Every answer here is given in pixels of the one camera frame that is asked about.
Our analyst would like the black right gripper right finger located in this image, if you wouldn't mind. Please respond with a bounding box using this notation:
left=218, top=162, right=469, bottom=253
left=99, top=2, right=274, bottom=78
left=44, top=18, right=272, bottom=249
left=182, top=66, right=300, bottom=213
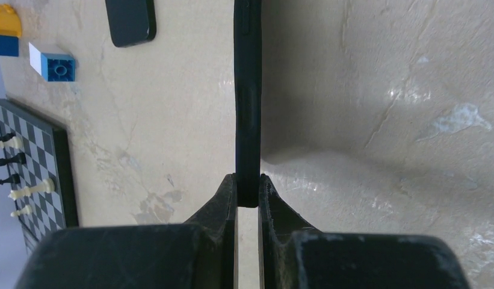
left=258, top=175, right=469, bottom=288

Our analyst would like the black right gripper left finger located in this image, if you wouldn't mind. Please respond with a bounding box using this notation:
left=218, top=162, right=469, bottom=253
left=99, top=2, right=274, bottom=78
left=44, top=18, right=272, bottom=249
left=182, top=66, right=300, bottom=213
left=16, top=174, right=238, bottom=288

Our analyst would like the black phone case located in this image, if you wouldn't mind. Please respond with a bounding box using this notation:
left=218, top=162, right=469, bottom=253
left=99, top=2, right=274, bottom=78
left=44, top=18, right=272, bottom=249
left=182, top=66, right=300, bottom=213
left=233, top=0, right=262, bottom=208

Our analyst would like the black phone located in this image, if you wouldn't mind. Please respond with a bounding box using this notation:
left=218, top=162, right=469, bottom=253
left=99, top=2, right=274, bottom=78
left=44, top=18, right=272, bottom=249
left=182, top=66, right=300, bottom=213
left=105, top=0, right=157, bottom=48

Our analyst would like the white chess piece tall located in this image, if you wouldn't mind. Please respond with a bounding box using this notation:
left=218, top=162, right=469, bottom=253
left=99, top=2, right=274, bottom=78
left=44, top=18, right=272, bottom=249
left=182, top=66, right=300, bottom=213
left=8, top=178, right=55, bottom=200

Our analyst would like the white chess pawn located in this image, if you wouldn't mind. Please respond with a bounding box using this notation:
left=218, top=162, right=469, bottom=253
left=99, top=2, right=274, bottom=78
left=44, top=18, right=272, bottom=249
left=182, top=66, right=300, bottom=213
left=10, top=205, right=33, bottom=217

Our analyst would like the black and white chessboard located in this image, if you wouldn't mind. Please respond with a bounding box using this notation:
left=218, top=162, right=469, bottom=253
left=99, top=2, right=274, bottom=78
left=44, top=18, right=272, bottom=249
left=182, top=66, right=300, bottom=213
left=0, top=98, right=79, bottom=254

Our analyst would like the black chess piece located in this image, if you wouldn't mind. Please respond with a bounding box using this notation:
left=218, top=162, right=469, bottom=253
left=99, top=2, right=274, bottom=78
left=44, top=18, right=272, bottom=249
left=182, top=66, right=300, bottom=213
left=0, top=152, right=26, bottom=167
left=0, top=132, right=16, bottom=141
left=0, top=173, right=20, bottom=185

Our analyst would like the white and blue toy brick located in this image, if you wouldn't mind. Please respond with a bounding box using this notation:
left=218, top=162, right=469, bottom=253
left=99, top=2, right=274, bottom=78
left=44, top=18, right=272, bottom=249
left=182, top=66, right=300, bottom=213
left=28, top=42, right=76, bottom=82

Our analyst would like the orange toy piece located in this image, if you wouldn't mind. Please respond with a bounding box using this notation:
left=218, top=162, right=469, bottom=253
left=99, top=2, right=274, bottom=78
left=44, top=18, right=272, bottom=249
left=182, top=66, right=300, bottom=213
left=0, top=4, right=22, bottom=38

